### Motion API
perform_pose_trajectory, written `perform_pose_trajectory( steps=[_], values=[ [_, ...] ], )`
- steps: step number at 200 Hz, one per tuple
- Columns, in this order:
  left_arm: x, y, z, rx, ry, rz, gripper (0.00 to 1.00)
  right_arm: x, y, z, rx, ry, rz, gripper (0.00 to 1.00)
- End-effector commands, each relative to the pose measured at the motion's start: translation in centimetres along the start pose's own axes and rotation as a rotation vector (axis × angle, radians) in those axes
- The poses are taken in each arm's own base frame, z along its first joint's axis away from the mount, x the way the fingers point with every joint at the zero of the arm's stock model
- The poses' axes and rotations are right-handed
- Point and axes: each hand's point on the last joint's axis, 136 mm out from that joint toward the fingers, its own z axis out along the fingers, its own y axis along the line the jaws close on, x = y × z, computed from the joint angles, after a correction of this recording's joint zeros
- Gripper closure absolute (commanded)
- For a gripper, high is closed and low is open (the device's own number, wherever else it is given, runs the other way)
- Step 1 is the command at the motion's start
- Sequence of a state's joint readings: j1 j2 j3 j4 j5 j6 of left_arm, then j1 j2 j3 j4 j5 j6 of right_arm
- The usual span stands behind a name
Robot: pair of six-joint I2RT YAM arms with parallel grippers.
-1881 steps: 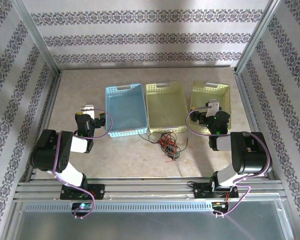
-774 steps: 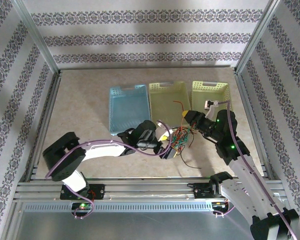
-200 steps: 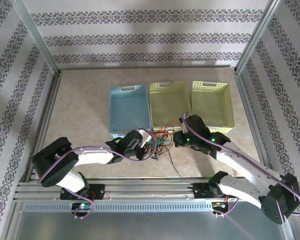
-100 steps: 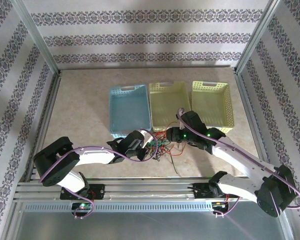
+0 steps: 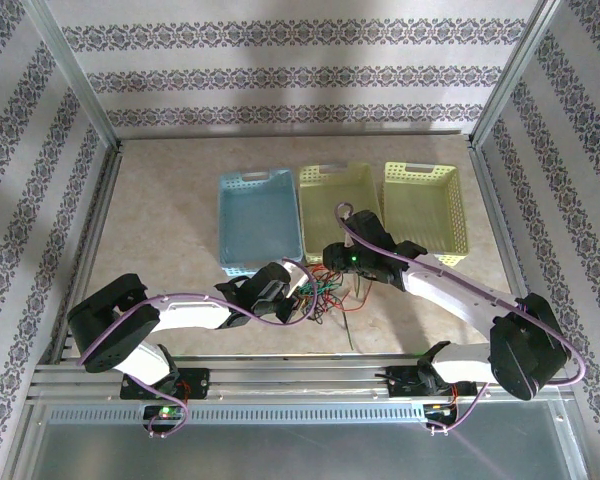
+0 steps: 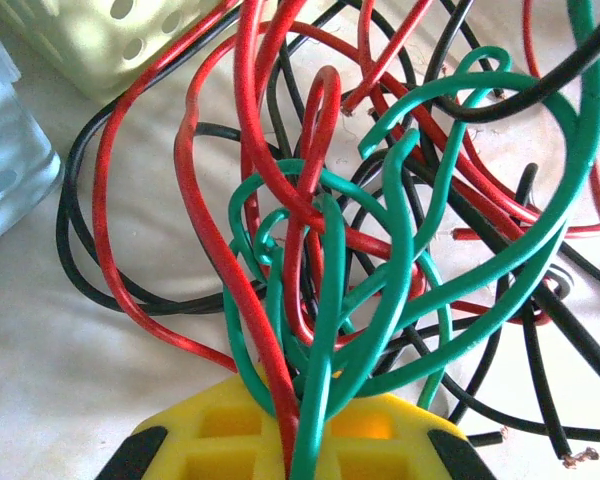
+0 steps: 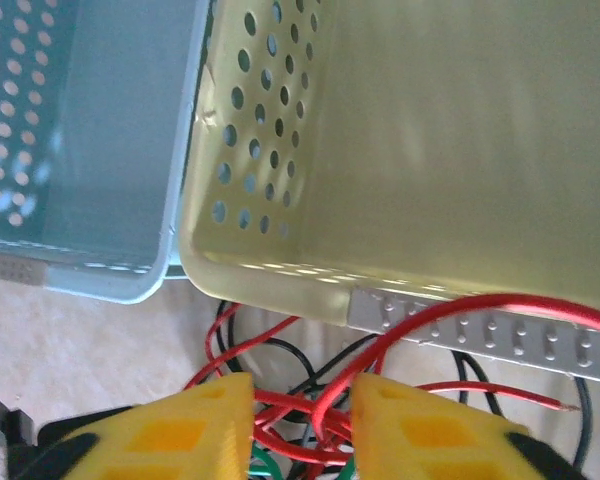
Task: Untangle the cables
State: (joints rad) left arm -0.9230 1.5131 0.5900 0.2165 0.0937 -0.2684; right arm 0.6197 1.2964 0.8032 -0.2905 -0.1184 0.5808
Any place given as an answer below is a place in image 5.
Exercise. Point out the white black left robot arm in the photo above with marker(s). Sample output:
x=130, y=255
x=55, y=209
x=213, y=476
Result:
x=185, y=316

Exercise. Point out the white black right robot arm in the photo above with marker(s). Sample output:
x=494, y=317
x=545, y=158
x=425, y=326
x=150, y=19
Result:
x=455, y=290

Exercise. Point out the yellow perforated plastic basket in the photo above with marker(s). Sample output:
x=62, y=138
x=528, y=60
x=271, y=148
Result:
x=420, y=210
x=330, y=200

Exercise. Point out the blue perforated plastic basket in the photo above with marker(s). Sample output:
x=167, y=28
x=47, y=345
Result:
x=257, y=225

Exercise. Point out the grey metal sheet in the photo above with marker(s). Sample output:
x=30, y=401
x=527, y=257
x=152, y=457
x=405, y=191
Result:
x=280, y=455

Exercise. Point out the small circuit board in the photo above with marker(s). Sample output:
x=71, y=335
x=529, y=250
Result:
x=165, y=414
x=437, y=412

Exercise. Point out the wide aluminium base rail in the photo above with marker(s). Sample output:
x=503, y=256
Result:
x=290, y=375

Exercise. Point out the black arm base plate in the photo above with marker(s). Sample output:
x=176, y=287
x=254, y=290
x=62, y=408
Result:
x=400, y=382
x=200, y=382

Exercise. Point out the aluminium frame rail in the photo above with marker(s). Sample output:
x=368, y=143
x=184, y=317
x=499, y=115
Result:
x=87, y=250
x=290, y=136
x=505, y=250

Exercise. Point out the aluminium frame post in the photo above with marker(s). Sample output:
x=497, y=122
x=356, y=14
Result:
x=514, y=70
x=72, y=70

